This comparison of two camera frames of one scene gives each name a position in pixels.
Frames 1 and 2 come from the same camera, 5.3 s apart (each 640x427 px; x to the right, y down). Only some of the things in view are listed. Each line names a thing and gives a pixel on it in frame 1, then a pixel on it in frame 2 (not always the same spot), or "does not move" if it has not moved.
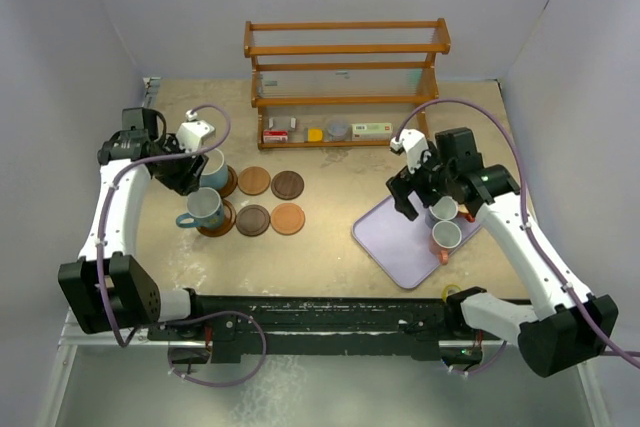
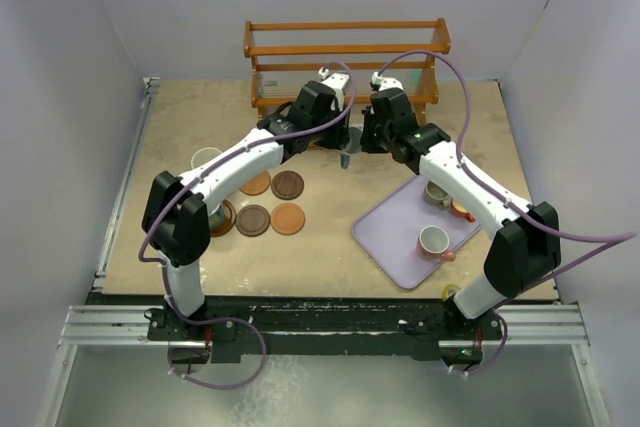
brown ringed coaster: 229,221 does not move
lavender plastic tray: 402,245 does not move
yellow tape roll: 444,291 does not move
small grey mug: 443,208 to 354,136
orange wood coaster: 287,219 does not move
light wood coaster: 253,180 does not move
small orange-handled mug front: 445,236 to 432,244
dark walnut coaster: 252,220 does not move
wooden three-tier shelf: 343,85 does not move
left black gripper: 188,179 to 339,137
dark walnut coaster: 287,185 does not move
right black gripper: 404,184 to 367,144
